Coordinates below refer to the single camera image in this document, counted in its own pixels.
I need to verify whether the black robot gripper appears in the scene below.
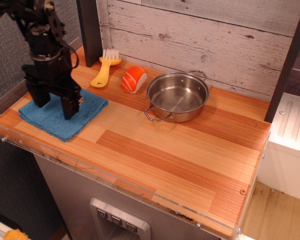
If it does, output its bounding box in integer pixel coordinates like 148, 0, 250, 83
22, 53, 84, 120

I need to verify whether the blue cloth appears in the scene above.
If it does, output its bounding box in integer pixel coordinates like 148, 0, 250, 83
18, 89, 109, 142

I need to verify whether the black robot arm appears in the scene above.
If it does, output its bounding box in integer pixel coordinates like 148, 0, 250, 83
0, 0, 84, 120

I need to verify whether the clear acrylic table guard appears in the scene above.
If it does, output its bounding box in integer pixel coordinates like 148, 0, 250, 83
0, 116, 270, 240

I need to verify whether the yellow toy dish brush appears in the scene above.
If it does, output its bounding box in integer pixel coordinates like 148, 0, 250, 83
90, 49, 122, 88

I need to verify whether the orange salmon sushi toy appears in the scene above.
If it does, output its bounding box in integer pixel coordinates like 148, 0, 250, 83
120, 65, 148, 94

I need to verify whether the grey toy kitchen cabinet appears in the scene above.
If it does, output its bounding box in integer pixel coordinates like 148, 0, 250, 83
34, 155, 217, 240

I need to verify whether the stainless steel pot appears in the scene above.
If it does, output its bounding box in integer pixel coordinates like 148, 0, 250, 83
144, 70, 210, 123

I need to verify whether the silver dispenser button panel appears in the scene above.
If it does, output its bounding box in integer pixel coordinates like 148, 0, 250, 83
89, 197, 152, 240

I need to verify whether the yellow object bottom left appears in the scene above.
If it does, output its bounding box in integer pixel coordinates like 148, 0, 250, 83
3, 229, 29, 240

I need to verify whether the white toy sink unit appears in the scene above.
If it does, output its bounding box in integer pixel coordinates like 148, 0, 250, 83
257, 93, 300, 199

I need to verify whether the dark right shelf post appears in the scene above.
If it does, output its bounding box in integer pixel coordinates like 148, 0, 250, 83
264, 19, 300, 123

